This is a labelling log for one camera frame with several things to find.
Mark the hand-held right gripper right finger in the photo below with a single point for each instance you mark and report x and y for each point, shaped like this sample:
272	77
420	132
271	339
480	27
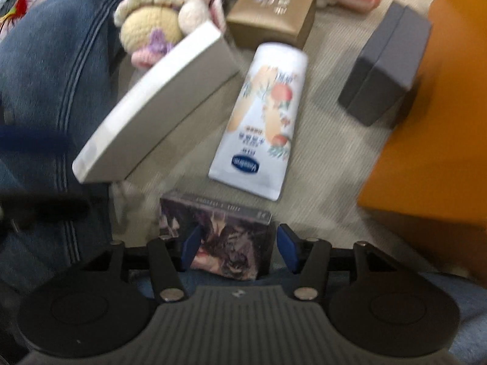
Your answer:
286	249

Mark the white box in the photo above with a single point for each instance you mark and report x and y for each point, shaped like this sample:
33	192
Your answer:
159	102

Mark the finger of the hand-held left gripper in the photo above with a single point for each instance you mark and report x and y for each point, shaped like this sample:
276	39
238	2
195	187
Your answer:
45	207
34	140

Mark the crochet rabbit doll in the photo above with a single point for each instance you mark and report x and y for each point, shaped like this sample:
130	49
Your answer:
152	26

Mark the gold cardboard box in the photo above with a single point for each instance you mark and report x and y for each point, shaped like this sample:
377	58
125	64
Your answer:
270	15

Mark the red feather toy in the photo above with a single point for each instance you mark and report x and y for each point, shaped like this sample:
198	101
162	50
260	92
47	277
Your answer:
19	7

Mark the beige sofa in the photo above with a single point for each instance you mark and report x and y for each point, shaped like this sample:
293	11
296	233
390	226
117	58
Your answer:
334	182

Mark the orange storage box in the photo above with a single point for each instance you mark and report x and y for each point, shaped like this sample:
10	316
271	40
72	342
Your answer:
437	152

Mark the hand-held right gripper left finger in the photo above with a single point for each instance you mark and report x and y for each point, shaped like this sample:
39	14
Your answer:
191	249

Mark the person's blue jeans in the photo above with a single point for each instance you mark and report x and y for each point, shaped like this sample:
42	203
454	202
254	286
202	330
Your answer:
57	53

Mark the dark printed card box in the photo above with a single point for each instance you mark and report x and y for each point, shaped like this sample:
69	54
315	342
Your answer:
228	245

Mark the white lotion tube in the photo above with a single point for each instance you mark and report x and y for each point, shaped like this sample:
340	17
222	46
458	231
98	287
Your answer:
262	121

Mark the grey box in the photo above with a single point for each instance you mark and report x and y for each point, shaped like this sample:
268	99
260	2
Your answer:
380	72

